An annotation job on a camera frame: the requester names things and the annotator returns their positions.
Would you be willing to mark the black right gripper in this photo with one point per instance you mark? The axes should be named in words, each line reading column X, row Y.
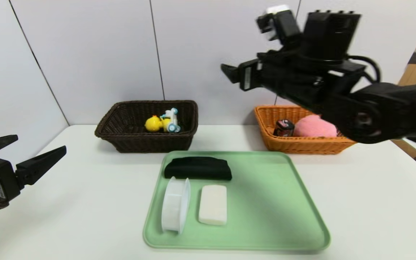
column 248, row 76

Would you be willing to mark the black red gum box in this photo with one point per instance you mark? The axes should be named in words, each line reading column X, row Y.
column 284, row 128

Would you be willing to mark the yellow duck scooter toy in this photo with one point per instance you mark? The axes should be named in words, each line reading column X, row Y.
column 155, row 123

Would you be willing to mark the pink plush peach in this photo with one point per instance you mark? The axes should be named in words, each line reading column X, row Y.
column 314, row 127

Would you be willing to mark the white soap bar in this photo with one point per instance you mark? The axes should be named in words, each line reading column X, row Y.
column 212, row 204

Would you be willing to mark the white plastic spool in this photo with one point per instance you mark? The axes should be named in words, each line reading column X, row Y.
column 173, row 206

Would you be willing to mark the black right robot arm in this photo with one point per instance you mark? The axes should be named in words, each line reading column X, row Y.
column 392, row 112

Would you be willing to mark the orange wicker basket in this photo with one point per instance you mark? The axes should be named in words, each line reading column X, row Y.
column 291, row 144

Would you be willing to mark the dark brown wicker basket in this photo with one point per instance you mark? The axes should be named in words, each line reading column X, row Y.
column 132, row 141

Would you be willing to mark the black folded pouch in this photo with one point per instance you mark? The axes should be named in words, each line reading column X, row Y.
column 197, row 169

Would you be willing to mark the light green plastic tray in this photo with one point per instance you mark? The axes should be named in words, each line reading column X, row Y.
column 265, row 216

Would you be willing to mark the white side table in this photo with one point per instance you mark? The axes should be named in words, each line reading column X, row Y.
column 415, row 152

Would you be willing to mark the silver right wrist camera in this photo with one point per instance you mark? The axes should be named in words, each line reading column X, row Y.
column 282, row 25

